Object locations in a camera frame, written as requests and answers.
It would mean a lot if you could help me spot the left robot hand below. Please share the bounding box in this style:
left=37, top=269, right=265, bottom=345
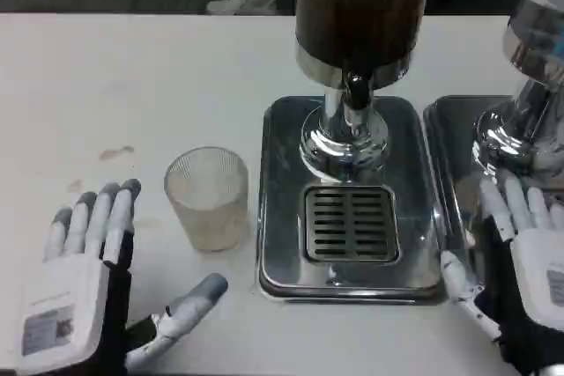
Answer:
left=16, top=178, right=229, bottom=376

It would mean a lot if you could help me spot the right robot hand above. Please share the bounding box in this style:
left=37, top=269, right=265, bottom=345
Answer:
left=440, top=173, right=564, bottom=376

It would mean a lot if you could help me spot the steel drip tray with grid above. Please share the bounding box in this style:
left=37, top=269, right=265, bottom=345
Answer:
left=256, top=94, right=444, bottom=306

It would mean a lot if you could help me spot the clear drink dispenser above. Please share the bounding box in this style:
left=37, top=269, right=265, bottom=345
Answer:
left=471, top=0, right=564, bottom=183

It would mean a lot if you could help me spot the brown drink dispenser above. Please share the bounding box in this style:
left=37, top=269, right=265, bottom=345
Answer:
left=294, top=0, right=437, bottom=183

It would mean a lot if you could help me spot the black dispenser tap handle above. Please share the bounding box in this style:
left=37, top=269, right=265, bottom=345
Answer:
left=344, top=72, right=374, bottom=110

